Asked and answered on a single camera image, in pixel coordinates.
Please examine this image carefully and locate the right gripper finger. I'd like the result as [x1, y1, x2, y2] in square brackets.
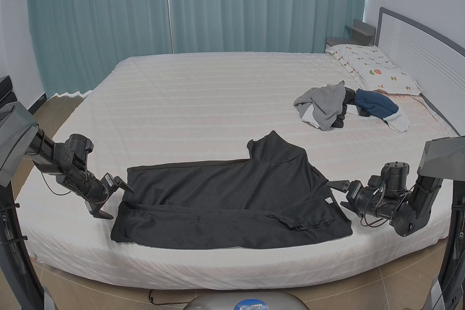
[339, 200, 363, 218]
[325, 180, 353, 194]

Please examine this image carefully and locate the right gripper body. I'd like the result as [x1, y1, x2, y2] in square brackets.
[347, 181, 384, 218]

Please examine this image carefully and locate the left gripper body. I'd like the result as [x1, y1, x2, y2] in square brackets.
[84, 173, 118, 213]

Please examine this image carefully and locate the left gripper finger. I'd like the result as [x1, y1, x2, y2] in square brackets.
[113, 175, 136, 193]
[87, 206, 115, 220]

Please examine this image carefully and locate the black T-shirt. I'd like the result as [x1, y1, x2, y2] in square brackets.
[110, 131, 354, 250]

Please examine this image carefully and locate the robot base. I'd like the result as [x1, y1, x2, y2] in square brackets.
[183, 292, 309, 310]

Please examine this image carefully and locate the pile of clothes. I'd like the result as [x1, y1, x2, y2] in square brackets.
[294, 80, 410, 134]

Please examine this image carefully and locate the white printed pillow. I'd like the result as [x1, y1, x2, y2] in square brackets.
[325, 44, 424, 96]

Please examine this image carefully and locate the bed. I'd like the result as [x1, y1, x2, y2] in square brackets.
[11, 7, 465, 289]

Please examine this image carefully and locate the grey bedside table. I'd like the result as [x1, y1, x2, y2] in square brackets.
[325, 19, 375, 47]

